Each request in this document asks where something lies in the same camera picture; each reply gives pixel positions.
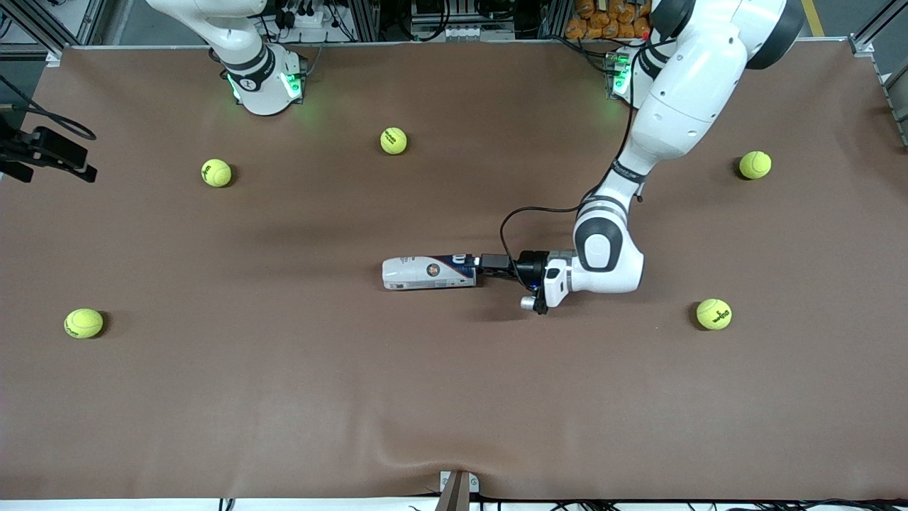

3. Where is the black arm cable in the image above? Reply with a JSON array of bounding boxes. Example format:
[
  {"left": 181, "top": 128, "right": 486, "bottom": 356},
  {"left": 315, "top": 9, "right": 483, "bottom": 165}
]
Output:
[
  {"left": 0, "top": 75, "right": 96, "bottom": 141},
  {"left": 499, "top": 43, "right": 664, "bottom": 274}
]

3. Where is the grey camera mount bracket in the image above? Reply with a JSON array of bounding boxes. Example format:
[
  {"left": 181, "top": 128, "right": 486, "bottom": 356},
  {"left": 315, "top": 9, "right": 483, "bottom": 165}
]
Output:
[{"left": 438, "top": 470, "right": 480, "bottom": 511}]

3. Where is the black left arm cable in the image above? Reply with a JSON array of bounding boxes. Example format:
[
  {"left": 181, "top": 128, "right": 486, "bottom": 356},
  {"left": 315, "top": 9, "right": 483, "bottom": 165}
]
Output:
[{"left": 499, "top": 43, "right": 664, "bottom": 274}]

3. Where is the orange bag pile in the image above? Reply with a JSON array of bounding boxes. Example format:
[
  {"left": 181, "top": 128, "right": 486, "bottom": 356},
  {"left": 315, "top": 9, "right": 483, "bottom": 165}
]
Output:
[{"left": 565, "top": 0, "right": 657, "bottom": 40}]

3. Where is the white blue tennis ball can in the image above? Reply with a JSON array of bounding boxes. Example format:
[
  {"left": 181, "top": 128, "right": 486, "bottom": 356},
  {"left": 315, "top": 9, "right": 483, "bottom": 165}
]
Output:
[{"left": 382, "top": 254, "right": 479, "bottom": 292}]

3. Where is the aluminium frame post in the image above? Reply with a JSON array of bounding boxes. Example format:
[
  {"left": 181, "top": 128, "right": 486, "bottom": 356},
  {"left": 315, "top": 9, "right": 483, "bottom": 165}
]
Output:
[{"left": 353, "top": 0, "right": 381, "bottom": 42}]

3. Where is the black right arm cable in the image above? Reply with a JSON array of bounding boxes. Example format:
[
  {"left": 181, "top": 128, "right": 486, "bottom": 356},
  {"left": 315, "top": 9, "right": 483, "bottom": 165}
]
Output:
[{"left": 0, "top": 75, "right": 96, "bottom": 141}]

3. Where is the brown table mat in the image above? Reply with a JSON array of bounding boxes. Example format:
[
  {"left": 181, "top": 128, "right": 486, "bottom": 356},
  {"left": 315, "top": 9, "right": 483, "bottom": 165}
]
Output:
[{"left": 0, "top": 39, "right": 908, "bottom": 501}]

